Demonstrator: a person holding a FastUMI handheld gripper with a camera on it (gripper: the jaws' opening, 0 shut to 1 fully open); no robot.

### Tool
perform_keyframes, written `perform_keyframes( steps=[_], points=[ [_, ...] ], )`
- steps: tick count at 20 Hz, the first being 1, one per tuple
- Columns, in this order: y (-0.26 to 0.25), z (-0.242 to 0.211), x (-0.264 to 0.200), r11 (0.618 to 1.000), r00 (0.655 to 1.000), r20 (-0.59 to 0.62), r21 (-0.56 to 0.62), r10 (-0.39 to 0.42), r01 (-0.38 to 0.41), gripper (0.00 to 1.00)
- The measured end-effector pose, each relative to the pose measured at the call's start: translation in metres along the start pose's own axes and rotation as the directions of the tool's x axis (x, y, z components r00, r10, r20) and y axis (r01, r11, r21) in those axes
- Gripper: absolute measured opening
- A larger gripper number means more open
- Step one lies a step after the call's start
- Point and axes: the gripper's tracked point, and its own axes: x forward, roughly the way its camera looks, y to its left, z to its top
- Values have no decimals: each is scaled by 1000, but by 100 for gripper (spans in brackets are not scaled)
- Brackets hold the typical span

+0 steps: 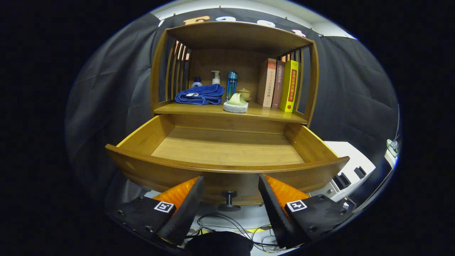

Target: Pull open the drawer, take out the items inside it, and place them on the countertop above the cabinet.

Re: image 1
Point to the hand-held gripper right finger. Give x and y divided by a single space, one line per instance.
273 213

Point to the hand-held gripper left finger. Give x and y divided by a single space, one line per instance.
188 213

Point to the wooden drawer with black knob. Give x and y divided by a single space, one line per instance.
227 145

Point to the green and white sponge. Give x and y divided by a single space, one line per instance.
235 106

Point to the white drawer cabinet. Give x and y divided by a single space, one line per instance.
350 156

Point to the wooden cabinet with slatted sides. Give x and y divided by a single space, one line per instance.
227 60

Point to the dark cloth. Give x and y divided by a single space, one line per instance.
220 243

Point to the folded blue towel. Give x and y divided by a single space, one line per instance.
201 94

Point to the beige lidded teacup with saucer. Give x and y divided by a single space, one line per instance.
245 94

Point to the yellow book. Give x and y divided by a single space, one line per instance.
289 87

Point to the brown book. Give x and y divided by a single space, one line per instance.
278 85

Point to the small white bottle blue cap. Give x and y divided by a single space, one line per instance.
196 84

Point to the beige book with orange spine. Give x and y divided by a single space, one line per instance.
268 83

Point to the blue glass bottle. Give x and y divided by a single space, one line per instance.
231 85

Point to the white power strip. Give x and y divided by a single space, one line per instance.
392 149

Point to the white pump bottle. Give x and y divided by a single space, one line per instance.
215 80

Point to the black backdrop cloth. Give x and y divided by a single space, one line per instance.
355 89

